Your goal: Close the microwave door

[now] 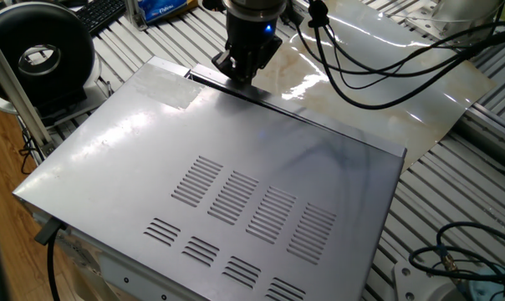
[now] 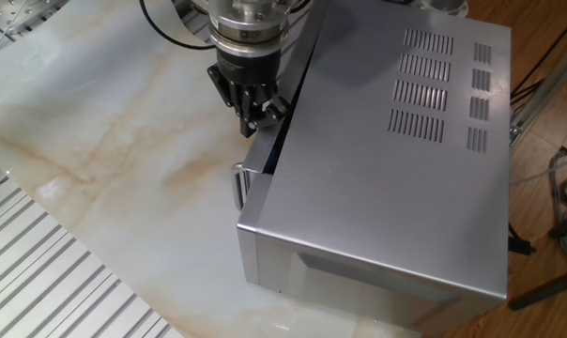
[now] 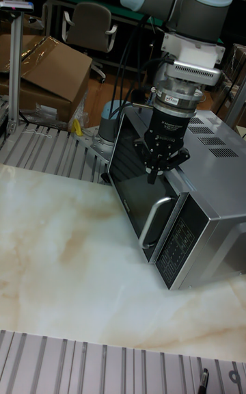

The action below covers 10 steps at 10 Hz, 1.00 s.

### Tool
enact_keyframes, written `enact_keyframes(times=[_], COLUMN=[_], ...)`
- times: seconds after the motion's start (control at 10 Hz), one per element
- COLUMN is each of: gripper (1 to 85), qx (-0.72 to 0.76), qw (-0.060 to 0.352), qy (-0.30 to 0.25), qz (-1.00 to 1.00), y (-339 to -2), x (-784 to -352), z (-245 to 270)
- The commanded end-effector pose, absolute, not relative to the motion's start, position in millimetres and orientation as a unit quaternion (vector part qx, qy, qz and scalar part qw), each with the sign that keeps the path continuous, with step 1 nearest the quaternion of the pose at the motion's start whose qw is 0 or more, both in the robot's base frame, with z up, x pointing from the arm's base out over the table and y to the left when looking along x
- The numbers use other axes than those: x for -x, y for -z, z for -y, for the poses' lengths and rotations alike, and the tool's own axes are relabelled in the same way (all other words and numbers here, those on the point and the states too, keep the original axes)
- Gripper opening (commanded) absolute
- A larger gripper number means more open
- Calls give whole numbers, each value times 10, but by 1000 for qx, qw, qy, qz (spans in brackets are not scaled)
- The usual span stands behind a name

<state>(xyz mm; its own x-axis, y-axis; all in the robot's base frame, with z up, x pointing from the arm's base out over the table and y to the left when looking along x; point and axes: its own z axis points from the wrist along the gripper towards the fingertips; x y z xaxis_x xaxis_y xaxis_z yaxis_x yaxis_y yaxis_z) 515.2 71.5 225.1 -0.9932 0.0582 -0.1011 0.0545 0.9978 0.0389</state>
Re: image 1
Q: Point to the tall aluminium profile post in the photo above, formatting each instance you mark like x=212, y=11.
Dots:
x=14, y=88

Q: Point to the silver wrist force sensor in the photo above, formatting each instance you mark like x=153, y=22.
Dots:
x=254, y=8

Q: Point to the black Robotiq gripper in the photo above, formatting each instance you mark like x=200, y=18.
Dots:
x=252, y=39

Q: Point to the short aluminium profile post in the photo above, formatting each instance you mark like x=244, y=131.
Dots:
x=134, y=14

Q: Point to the silver microwave oven body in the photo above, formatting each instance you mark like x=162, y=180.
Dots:
x=194, y=167

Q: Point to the blue tissue pack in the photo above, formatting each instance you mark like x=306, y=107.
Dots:
x=160, y=8

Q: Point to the white bracket plate with holes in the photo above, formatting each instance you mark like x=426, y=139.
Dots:
x=415, y=280

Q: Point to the marble pattern sheet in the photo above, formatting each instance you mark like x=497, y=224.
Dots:
x=403, y=108

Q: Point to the black computer keyboard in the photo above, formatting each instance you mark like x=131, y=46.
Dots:
x=100, y=12

